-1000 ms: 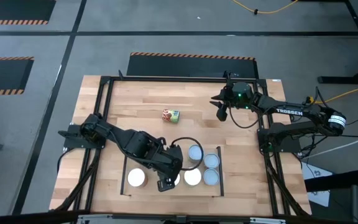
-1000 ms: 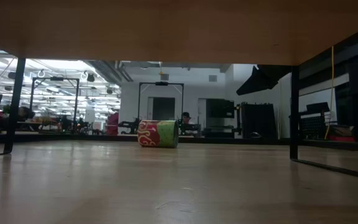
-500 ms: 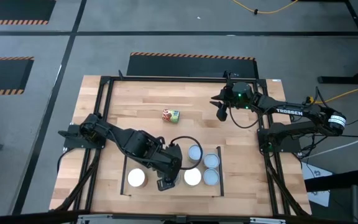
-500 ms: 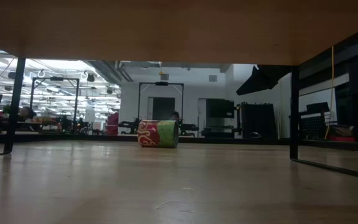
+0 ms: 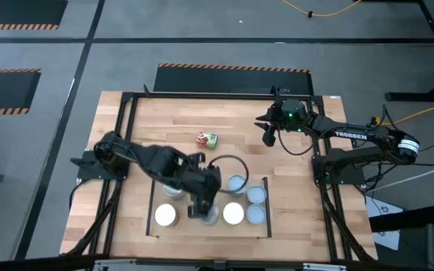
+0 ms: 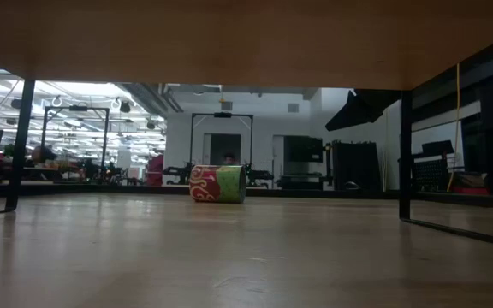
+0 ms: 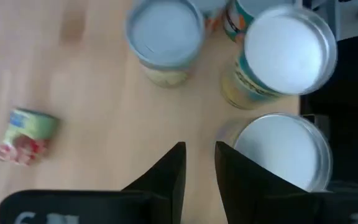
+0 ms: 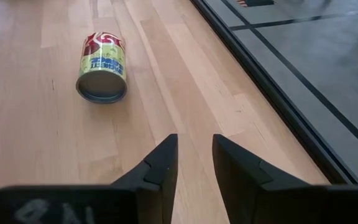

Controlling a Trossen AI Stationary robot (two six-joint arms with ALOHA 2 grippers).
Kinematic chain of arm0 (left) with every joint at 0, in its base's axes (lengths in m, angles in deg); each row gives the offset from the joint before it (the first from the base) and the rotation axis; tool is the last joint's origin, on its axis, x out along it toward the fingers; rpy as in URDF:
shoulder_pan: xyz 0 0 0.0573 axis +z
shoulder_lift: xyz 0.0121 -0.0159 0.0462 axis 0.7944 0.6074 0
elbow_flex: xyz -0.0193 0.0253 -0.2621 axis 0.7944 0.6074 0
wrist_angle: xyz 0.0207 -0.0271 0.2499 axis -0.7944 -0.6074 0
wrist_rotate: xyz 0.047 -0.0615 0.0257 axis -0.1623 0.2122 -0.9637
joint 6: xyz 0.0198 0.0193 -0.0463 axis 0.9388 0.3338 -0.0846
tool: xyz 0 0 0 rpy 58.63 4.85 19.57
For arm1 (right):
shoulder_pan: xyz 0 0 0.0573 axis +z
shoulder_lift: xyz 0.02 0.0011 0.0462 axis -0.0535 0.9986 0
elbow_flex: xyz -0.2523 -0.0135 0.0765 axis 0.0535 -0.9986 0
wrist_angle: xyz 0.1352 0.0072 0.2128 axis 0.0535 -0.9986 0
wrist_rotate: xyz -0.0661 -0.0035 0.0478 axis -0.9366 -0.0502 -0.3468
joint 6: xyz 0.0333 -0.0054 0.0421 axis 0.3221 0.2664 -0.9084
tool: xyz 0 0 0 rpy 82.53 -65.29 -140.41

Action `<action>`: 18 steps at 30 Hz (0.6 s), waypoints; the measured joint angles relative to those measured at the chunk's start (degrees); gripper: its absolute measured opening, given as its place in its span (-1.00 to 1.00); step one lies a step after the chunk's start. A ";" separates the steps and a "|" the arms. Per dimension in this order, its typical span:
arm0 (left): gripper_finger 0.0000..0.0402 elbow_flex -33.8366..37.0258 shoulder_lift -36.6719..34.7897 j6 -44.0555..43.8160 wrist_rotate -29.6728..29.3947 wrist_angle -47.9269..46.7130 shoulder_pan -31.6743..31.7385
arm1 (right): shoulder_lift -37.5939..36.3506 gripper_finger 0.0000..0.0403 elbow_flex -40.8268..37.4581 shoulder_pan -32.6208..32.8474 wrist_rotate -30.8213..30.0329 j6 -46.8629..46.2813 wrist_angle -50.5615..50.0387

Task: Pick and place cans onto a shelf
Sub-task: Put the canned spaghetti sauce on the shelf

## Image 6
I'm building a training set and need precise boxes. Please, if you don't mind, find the black perforated panel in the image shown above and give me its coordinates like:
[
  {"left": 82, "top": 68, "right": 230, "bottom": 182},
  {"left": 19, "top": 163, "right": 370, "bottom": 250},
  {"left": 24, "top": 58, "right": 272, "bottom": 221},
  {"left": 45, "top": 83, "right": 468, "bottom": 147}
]
[{"left": 412, "top": 158, "right": 449, "bottom": 193}]

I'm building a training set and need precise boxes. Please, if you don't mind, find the black wall television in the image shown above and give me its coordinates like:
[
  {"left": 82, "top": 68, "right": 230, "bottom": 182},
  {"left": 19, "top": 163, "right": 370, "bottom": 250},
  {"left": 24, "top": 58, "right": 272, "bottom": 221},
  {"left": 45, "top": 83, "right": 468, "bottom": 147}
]
[{"left": 283, "top": 135, "right": 324, "bottom": 163}]

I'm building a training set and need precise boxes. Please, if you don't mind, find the grey ceiling duct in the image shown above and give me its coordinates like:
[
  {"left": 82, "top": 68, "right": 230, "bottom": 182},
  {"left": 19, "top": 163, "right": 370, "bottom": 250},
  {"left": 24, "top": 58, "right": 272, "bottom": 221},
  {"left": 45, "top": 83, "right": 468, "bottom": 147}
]
[{"left": 117, "top": 83, "right": 183, "bottom": 113}]

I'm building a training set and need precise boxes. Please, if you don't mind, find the wooden shelf with black legs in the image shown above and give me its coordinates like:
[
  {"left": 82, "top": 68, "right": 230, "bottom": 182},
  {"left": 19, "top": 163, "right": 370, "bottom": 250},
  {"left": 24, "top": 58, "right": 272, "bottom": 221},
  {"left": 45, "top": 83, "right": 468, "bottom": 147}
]
[{"left": 0, "top": 0, "right": 493, "bottom": 252}]

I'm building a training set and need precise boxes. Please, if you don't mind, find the black background station frame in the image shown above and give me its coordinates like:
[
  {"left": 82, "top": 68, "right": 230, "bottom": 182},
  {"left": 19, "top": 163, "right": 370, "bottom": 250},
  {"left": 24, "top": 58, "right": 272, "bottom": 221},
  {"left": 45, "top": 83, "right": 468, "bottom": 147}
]
[
  {"left": 189, "top": 112, "right": 255, "bottom": 170},
  {"left": 42, "top": 105, "right": 111, "bottom": 169}
]

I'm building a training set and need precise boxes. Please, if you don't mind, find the black curtain panel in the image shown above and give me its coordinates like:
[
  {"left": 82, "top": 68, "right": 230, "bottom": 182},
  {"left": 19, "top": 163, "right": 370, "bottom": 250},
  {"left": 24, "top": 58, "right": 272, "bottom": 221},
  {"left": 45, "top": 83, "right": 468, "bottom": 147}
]
[{"left": 331, "top": 139, "right": 383, "bottom": 193}]

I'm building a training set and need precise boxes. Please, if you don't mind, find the red and green can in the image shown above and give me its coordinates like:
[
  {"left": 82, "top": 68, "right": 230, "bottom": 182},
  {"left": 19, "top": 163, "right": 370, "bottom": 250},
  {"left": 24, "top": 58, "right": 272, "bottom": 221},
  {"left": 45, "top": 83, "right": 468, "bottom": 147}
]
[{"left": 188, "top": 164, "right": 247, "bottom": 204}]

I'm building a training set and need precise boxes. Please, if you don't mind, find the red box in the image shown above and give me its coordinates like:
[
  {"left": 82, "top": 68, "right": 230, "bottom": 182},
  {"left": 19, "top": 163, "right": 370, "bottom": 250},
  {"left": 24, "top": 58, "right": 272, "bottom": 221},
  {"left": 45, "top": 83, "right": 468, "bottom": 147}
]
[{"left": 450, "top": 183, "right": 491, "bottom": 197}]

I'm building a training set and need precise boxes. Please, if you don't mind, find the small black monitor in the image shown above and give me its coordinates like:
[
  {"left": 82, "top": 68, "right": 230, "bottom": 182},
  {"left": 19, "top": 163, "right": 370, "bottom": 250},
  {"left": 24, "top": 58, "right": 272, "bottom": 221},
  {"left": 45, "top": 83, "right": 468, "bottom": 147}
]
[{"left": 420, "top": 139, "right": 455, "bottom": 157}]

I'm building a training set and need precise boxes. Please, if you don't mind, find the red chair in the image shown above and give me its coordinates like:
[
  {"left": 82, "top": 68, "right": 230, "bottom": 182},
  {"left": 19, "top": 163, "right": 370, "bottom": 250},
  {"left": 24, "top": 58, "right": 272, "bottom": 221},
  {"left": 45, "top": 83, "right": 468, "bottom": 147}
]
[{"left": 145, "top": 153, "right": 165, "bottom": 187}]

